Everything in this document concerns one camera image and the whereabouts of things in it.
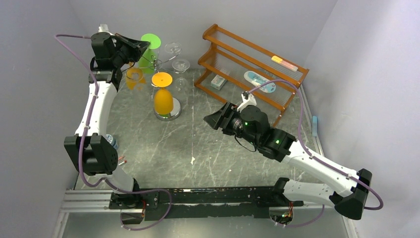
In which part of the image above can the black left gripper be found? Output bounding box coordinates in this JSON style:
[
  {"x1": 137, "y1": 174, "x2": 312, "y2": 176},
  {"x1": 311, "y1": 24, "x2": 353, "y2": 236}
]
[{"x1": 116, "y1": 35, "x2": 153, "y2": 68}]

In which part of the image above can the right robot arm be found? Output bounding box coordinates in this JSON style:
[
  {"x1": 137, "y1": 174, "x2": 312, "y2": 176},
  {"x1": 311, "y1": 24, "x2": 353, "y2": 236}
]
[{"x1": 204, "y1": 103, "x2": 372, "y2": 220}]

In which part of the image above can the blue white blister pack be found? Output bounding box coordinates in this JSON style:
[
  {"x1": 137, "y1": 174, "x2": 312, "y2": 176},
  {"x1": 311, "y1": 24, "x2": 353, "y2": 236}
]
[{"x1": 244, "y1": 71, "x2": 276, "y2": 93}]

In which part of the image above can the clear tall wine glass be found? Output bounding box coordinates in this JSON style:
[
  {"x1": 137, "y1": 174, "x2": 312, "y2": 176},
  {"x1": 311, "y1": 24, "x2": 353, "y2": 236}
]
[{"x1": 164, "y1": 42, "x2": 182, "y2": 62}]

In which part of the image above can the small white blue box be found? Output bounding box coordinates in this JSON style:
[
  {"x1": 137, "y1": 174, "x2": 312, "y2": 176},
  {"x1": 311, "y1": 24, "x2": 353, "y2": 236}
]
[{"x1": 210, "y1": 75, "x2": 227, "y2": 90}]

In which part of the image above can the green plastic goblet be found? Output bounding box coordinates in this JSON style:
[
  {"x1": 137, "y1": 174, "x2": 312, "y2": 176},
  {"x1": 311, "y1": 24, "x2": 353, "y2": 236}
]
[{"x1": 138, "y1": 33, "x2": 161, "y2": 74}]

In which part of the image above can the yellow pink eraser bar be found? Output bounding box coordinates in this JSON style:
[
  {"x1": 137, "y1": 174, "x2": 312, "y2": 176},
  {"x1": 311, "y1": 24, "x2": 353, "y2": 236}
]
[{"x1": 271, "y1": 56, "x2": 298, "y2": 72}]

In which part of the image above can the orange plastic goblet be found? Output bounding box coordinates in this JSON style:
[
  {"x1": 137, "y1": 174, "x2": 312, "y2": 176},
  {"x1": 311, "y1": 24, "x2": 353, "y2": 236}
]
[
  {"x1": 152, "y1": 72, "x2": 173, "y2": 115},
  {"x1": 126, "y1": 67, "x2": 146, "y2": 90}
]

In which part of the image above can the orange wooden shelf rack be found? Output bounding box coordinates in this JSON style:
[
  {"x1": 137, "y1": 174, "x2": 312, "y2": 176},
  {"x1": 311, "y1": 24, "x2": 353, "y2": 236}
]
[{"x1": 193, "y1": 23, "x2": 310, "y2": 127}]

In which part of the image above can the chrome wine glass rack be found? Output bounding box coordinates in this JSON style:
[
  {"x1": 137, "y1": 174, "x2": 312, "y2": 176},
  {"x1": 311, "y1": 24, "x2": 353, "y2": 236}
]
[{"x1": 142, "y1": 55, "x2": 182, "y2": 121}]

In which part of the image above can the small blue white jar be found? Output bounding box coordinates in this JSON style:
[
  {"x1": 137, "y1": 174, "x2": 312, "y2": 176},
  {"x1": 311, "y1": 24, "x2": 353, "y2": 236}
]
[{"x1": 105, "y1": 134, "x2": 119, "y2": 150}]

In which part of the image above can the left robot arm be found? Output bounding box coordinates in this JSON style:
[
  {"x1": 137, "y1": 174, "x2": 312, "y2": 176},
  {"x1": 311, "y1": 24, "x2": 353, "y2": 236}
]
[{"x1": 64, "y1": 31, "x2": 150, "y2": 208}]

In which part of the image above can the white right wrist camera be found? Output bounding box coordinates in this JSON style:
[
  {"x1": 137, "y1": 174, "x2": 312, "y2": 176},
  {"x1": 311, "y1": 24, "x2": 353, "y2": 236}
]
[{"x1": 237, "y1": 91, "x2": 257, "y2": 112}]

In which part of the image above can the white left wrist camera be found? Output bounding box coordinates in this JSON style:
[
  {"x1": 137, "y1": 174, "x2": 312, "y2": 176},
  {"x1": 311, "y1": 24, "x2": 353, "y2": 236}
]
[{"x1": 98, "y1": 24, "x2": 113, "y2": 35}]

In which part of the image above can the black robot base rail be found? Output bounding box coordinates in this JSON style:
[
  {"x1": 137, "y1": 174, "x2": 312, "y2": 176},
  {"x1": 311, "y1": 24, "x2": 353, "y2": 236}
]
[{"x1": 108, "y1": 183, "x2": 304, "y2": 225}]

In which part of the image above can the light blue sponge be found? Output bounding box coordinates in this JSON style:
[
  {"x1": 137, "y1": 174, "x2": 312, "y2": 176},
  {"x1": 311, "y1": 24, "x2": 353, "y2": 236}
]
[{"x1": 312, "y1": 116, "x2": 318, "y2": 137}]

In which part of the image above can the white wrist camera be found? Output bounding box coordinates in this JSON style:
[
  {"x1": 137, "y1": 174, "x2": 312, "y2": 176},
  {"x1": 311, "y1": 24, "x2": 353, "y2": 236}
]
[
  {"x1": 237, "y1": 91, "x2": 257, "y2": 112},
  {"x1": 98, "y1": 24, "x2": 113, "y2": 35}
]

